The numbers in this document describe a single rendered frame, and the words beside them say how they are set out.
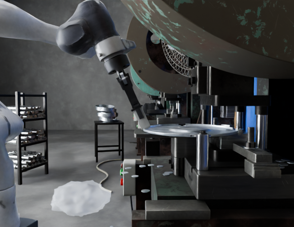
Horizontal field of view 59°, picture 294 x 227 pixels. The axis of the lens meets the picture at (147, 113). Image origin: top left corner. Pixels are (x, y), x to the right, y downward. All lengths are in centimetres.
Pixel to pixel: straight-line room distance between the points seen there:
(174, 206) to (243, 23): 41
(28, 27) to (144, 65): 134
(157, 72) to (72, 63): 571
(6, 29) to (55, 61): 694
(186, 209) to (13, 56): 788
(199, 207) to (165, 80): 162
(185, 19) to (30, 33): 67
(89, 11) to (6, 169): 56
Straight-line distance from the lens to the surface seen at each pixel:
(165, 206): 62
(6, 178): 98
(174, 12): 37
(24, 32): 95
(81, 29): 81
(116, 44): 80
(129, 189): 108
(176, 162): 80
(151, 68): 215
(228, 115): 84
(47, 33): 98
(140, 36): 220
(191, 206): 62
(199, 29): 37
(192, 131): 78
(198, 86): 79
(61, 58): 782
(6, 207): 100
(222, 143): 79
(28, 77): 807
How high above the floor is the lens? 88
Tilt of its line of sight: 3 degrees down
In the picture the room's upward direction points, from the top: straight up
